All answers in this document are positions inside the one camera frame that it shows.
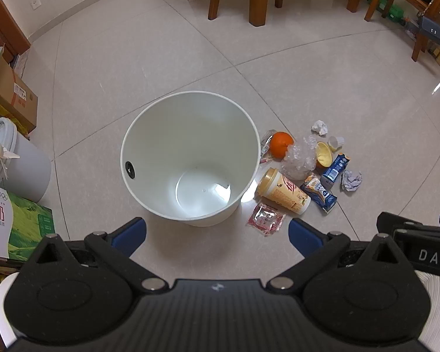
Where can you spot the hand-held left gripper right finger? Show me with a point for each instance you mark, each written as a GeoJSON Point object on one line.
{"type": "Point", "coordinates": [303, 236]}

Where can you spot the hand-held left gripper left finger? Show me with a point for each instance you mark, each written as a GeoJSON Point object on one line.
{"type": "Point", "coordinates": [130, 235]}

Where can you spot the blue milk carton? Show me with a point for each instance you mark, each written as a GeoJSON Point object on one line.
{"type": "Point", "coordinates": [333, 172]}
{"type": "Point", "coordinates": [321, 194]}

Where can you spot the milk tea paper cup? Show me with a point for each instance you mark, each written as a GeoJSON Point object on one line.
{"type": "Point", "coordinates": [282, 190]}

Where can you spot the clear plastic wrap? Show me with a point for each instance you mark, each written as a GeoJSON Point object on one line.
{"type": "Point", "coordinates": [297, 161]}

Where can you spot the white plastic trash bin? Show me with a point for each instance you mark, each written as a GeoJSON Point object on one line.
{"type": "Point", "coordinates": [190, 146]}

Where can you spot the white tissue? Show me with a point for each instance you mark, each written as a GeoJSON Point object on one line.
{"type": "Point", "coordinates": [319, 127]}

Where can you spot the red snack packet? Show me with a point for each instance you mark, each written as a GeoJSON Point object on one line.
{"type": "Point", "coordinates": [266, 220]}

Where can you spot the white ribbed garment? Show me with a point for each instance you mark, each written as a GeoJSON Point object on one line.
{"type": "Point", "coordinates": [438, 308]}

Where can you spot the crumpled grey printed paper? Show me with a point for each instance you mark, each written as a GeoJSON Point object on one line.
{"type": "Point", "coordinates": [351, 180]}

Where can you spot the orange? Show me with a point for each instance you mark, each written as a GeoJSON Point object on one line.
{"type": "Point", "coordinates": [281, 145]}

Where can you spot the clear snack wrapper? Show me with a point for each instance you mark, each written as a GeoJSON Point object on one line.
{"type": "Point", "coordinates": [265, 147]}

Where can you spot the small white plastic cup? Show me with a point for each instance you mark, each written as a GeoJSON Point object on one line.
{"type": "Point", "coordinates": [336, 143]}

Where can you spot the green milk case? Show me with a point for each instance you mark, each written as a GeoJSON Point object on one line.
{"type": "Point", "coordinates": [25, 223]}

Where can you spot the white plastic bucket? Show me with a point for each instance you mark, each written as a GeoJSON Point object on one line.
{"type": "Point", "coordinates": [25, 168]}

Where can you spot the white rounded object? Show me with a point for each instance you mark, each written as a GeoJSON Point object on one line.
{"type": "Point", "coordinates": [3, 308]}

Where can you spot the yellow box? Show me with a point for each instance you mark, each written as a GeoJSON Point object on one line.
{"type": "Point", "coordinates": [0, 112]}

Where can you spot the brown cardboard box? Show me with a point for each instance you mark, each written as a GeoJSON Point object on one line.
{"type": "Point", "coordinates": [14, 95]}

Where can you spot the grey electronic device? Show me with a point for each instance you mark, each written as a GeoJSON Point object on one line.
{"type": "Point", "coordinates": [432, 29]}

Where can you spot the green plastic item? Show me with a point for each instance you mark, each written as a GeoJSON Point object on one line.
{"type": "Point", "coordinates": [383, 5]}

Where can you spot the wooden cabinet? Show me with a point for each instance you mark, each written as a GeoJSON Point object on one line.
{"type": "Point", "coordinates": [7, 29]}

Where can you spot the white wall socket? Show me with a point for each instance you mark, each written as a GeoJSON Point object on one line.
{"type": "Point", "coordinates": [36, 4]}

